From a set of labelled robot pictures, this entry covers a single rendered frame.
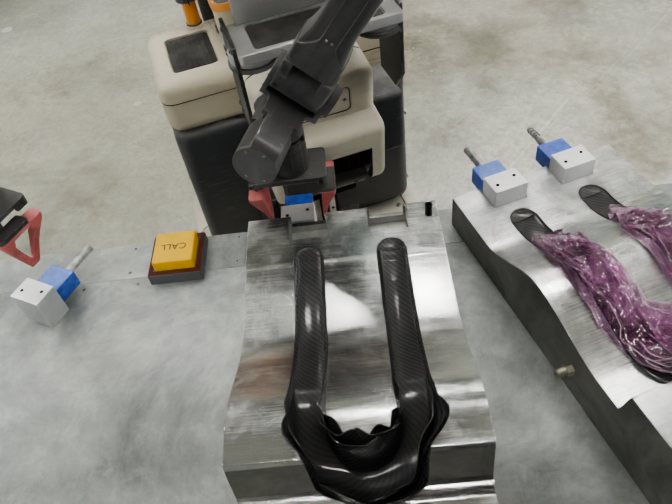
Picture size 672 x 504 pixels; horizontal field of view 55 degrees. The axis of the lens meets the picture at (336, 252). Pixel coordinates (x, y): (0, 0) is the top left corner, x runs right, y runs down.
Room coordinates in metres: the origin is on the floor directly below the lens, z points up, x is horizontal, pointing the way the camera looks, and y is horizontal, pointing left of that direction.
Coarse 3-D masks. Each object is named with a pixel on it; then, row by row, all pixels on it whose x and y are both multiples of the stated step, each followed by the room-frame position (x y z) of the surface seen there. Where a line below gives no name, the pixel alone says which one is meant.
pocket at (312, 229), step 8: (288, 224) 0.62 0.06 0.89; (296, 224) 0.64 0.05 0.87; (304, 224) 0.63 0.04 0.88; (312, 224) 0.63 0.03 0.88; (320, 224) 0.63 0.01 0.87; (288, 232) 0.61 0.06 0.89; (296, 232) 0.63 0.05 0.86; (304, 232) 0.63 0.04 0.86; (312, 232) 0.63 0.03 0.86; (320, 232) 0.63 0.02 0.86
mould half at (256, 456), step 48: (288, 240) 0.59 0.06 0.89; (336, 240) 0.58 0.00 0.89; (432, 240) 0.55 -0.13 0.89; (288, 288) 0.52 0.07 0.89; (336, 288) 0.50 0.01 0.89; (432, 288) 0.48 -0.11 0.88; (288, 336) 0.44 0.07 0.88; (336, 336) 0.43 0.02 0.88; (384, 336) 0.42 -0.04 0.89; (432, 336) 0.41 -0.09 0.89; (240, 384) 0.37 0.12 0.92; (288, 384) 0.36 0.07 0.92; (336, 384) 0.35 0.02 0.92; (384, 384) 0.33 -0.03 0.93; (480, 384) 0.31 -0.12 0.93; (240, 432) 0.30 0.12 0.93; (480, 432) 0.26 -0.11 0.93; (240, 480) 0.27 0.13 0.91; (288, 480) 0.26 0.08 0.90; (432, 480) 0.25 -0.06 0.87; (480, 480) 0.24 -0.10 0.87
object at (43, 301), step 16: (80, 256) 0.69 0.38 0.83; (48, 272) 0.66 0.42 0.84; (64, 272) 0.65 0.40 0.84; (32, 288) 0.62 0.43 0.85; (48, 288) 0.62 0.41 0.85; (64, 288) 0.63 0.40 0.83; (32, 304) 0.59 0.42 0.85; (48, 304) 0.60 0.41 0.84; (64, 304) 0.62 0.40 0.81; (48, 320) 0.59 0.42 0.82
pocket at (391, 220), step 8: (368, 216) 0.63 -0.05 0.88; (376, 216) 0.63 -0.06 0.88; (384, 216) 0.62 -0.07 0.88; (392, 216) 0.62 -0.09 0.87; (400, 216) 0.62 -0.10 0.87; (368, 224) 0.63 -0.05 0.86; (376, 224) 0.62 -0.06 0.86; (384, 224) 0.62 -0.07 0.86; (392, 224) 0.62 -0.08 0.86; (400, 224) 0.61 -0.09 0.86
